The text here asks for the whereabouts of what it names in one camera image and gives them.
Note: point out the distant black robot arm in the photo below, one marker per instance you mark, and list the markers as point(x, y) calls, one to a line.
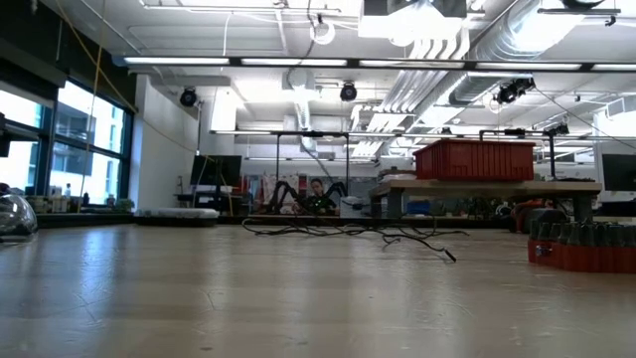
point(339, 189)
point(283, 191)

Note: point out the person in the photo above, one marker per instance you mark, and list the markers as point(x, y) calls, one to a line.
point(323, 203)

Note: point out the white appliance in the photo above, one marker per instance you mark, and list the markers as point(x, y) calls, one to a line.
point(354, 205)

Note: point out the black computer monitor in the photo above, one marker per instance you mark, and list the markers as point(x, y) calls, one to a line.
point(620, 171)
point(216, 170)

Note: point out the blue storage bin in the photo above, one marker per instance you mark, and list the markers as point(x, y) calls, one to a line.
point(418, 208)

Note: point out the long ceiling light bar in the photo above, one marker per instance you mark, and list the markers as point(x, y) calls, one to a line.
point(298, 62)

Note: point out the red ribbed storage bin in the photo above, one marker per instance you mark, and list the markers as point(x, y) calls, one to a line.
point(472, 161)

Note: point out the wooden workbench on casters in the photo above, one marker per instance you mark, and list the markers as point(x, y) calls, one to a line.
point(497, 188)

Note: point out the large glass window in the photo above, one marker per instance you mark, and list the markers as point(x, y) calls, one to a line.
point(89, 129)

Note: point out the red bit holder block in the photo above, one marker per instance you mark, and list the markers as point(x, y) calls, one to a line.
point(581, 258)

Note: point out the black gantry frame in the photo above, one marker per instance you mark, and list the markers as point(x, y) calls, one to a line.
point(310, 133)

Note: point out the black ceiling camera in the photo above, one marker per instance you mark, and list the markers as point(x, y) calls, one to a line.
point(188, 97)
point(348, 92)
point(512, 91)

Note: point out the black aluminium table frame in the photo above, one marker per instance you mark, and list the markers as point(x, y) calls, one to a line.
point(149, 221)

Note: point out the black camera stand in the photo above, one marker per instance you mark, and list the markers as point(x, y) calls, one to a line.
point(551, 154)

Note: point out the silver round air duct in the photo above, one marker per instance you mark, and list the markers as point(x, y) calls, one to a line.
point(522, 30)

